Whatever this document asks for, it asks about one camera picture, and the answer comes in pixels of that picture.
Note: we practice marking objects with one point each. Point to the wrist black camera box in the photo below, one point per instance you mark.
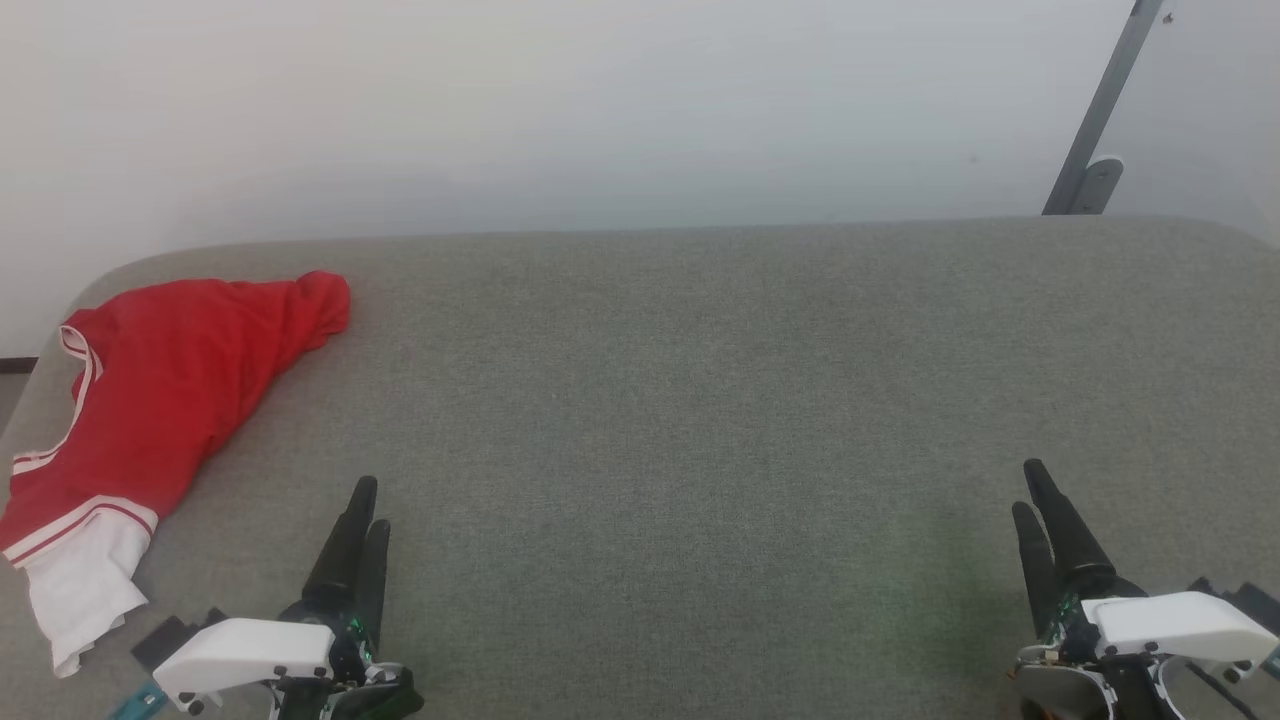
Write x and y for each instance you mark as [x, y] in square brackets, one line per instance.
[1252, 598]
[162, 640]

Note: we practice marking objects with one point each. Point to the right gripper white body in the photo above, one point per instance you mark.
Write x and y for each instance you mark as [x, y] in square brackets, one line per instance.
[1180, 625]

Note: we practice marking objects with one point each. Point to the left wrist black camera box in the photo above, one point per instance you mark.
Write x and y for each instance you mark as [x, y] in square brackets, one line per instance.
[162, 640]

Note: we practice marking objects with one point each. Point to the grey slanted metal bar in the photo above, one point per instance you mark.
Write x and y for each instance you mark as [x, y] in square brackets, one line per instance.
[1105, 100]

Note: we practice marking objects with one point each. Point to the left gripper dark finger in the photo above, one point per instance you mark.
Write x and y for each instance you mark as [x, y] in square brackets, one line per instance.
[375, 580]
[345, 550]

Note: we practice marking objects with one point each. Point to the grey metal bar bracket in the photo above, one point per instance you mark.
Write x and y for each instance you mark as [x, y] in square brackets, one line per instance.
[1100, 185]

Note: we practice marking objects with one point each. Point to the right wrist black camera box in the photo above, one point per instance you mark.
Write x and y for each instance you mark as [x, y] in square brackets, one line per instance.
[1252, 598]

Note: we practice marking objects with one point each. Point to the red and white basketball jersey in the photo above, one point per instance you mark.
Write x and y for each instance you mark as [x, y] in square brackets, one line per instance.
[160, 390]

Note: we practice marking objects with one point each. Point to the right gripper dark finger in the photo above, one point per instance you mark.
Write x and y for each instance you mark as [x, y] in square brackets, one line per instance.
[1070, 540]
[1038, 570]

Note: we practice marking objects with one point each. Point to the grey fabric sofa cushion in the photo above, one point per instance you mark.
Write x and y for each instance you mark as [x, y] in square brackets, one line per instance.
[700, 450]

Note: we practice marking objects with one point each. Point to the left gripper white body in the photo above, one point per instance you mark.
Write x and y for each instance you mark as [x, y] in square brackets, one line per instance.
[250, 655]

